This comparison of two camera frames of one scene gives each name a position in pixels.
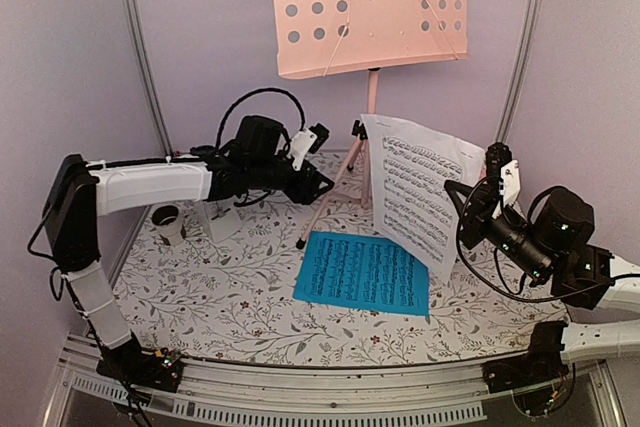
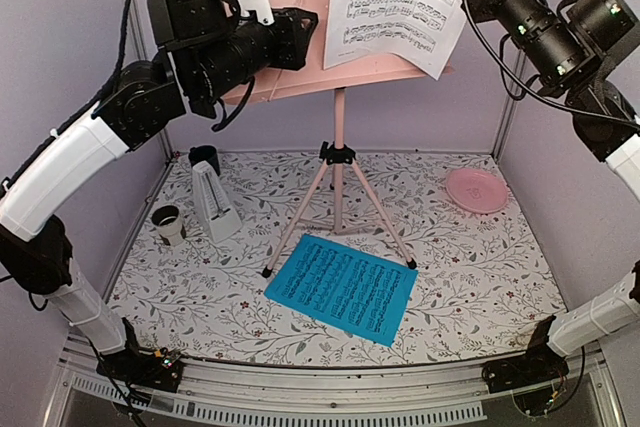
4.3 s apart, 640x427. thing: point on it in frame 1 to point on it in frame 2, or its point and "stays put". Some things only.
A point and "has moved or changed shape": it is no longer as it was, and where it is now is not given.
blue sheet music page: (362, 272) has moved or changed shape
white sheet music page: (417, 174) to (400, 0)
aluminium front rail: (314, 396) stays put
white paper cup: (168, 222) stays put
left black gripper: (305, 190) to (295, 42)
